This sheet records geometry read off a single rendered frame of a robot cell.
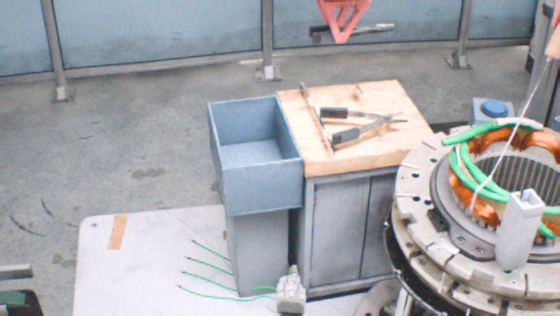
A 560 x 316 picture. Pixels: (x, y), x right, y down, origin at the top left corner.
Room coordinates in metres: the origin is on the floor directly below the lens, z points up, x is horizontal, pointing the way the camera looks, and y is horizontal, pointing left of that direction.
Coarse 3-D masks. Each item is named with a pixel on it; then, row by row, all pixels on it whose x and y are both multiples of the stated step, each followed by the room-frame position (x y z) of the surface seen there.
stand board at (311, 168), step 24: (288, 96) 0.88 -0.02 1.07; (312, 96) 0.88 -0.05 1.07; (336, 96) 0.88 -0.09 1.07; (384, 96) 0.88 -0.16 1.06; (408, 96) 0.88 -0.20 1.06; (288, 120) 0.81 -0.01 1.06; (312, 120) 0.81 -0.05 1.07; (336, 120) 0.81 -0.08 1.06; (360, 120) 0.81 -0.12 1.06; (408, 120) 0.81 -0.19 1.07; (312, 144) 0.75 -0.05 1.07; (360, 144) 0.75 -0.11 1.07; (384, 144) 0.75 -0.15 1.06; (408, 144) 0.75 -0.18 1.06; (312, 168) 0.71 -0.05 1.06; (336, 168) 0.72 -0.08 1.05; (360, 168) 0.72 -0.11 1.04
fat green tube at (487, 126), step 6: (492, 120) 0.68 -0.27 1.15; (474, 126) 0.67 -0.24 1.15; (480, 126) 0.67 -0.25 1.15; (486, 126) 0.67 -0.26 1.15; (492, 126) 0.67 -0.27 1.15; (498, 126) 0.67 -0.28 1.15; (504, 126) 0.68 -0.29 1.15; (510, 126) 0.68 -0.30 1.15; (522, 126) 0.68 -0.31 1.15; (528, 126) 0.67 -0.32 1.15; (468, 132) 0.65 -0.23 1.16; (474, 132) 0.66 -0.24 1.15; (480, 132) 0.66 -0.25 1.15; (444, 138) 0.63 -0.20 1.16; (450, 138) 0.63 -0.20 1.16; (456, 138) 0.63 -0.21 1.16; (462, 138) 0.64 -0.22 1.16; (468, 138) 0.64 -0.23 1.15; (450, 144) 0.63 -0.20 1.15
